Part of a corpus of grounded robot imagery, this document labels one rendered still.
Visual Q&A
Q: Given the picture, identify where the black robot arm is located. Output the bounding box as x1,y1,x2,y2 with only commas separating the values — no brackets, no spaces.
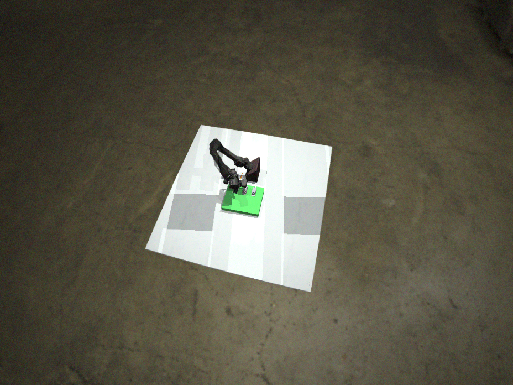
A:
209,138,254,190

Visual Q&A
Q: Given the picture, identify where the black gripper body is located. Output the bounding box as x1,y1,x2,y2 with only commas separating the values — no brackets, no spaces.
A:
223,178,248,188

